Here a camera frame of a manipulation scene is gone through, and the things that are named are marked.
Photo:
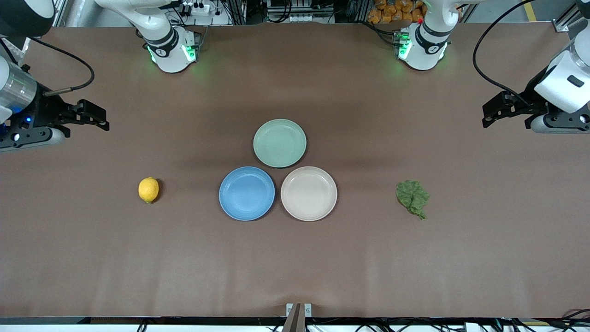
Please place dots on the silver metal bracket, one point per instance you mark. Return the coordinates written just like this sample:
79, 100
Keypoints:
308, 310

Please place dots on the green lettuce leaf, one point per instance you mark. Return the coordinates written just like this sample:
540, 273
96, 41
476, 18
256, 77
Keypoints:
411, 196

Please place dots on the brown camera mount bar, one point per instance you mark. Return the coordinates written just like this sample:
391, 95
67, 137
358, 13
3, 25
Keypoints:
295, 323

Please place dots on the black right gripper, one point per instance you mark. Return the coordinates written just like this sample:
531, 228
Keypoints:
47, 112

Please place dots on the green plate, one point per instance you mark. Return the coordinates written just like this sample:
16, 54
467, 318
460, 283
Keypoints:
280, 143

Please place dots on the white power strip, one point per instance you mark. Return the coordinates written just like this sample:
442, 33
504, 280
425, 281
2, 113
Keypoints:
203, 10

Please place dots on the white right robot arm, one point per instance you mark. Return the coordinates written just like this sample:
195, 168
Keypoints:
166, 46

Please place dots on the aluminium frame profile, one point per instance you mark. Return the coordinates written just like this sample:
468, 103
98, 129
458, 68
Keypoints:
569, 18

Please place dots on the beige plate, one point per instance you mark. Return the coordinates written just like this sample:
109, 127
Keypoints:
309, 193

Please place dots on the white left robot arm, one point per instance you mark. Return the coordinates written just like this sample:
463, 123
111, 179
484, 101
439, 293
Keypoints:
426, 50

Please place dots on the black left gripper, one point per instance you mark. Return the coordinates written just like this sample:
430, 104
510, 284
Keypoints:
528, 102

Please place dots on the yellow lemon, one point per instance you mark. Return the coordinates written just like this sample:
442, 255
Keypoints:
148, 190

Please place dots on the orange packaged items pile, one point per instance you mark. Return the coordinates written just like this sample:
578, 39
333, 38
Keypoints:
392, 11

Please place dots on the blue plate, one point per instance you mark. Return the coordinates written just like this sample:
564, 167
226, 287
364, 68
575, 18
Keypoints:
246, 193

